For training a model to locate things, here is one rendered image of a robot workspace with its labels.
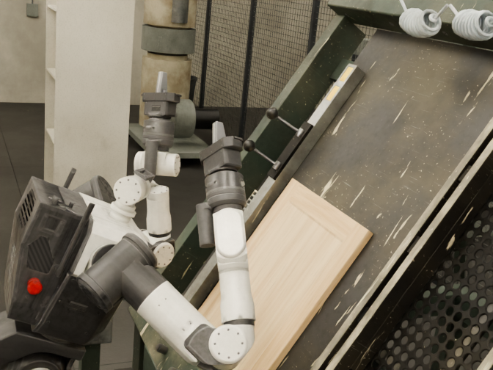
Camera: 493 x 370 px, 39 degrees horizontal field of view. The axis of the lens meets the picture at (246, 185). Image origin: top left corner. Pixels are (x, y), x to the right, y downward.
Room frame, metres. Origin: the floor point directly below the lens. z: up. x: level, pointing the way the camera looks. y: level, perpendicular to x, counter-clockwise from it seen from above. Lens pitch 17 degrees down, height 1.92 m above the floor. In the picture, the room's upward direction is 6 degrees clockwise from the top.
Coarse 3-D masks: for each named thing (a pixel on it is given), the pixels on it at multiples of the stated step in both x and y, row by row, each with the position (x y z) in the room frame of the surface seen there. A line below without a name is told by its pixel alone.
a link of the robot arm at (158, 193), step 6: (138, 156) 1.90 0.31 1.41; (138, 162) 1.89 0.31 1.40; (138, 168) 1.89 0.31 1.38; (156, 186) 1.94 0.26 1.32; (162, 186) 1.94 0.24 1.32; (150, 192) 1.89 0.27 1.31; (156, 192) 1.90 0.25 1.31; (162, 192) 1.90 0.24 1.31; (168, 192) 1.92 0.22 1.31; (150, 198) 1.89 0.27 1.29; (156, 198) 1.89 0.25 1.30; (162, 198) 1.90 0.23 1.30
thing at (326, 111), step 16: (352, 80) 2.10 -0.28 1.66; (336, 96) 2.08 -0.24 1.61; (320, 112) 2.08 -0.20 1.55; (336, 112) 2.09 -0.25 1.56; (320, 128) 2.07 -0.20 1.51; (304, 144) 2.05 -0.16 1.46; (288, 176) 2.03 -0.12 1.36; (272, 192) 2.02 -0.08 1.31; (256, 208) 2.00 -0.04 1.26; (256, 224) 2.00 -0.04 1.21; (208, 272) 1.95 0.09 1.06; (192, 288) 1.96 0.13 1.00; (208, 288) 1.95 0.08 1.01; (192, 304) 1.93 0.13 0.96
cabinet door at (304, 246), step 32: (288, 192) 1.96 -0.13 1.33; (288, 224) 1.86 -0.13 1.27; (320, 224) 1.75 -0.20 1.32; (352, 224) 1.66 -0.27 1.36; (256, 256) 1.87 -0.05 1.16; (288, 256) 1.76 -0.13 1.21; (320, 256) 1.66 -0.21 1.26; (352, 256) 1.58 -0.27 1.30; (256, 288) 1.77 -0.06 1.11; (288, 288) 1.67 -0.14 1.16; (320, 288) 1.58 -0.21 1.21; (256, 320) 1.67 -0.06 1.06; (288, 320) 1.58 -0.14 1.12; (256, 352) 1.59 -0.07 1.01
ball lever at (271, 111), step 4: (272, 108) 2.08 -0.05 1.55; (268, 112) 2.07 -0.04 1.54; (272, 112) 2.07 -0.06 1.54; (276, 112) 2.07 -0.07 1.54; (268, 116) 2.08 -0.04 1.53; (272, 116) 2.07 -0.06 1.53; (276, 116) 2.07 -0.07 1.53; (280, 120) 2.08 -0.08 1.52; (284, 120) 2.08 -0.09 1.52; (288, 124) 2.07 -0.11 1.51; (292, 128) 2.07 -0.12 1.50; (296, 128) 2.07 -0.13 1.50; (300, 128) 2.07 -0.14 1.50; (296, 132) 2.07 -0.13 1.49; (300, 132) 2.06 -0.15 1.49; (300, 136) 2.06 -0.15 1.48
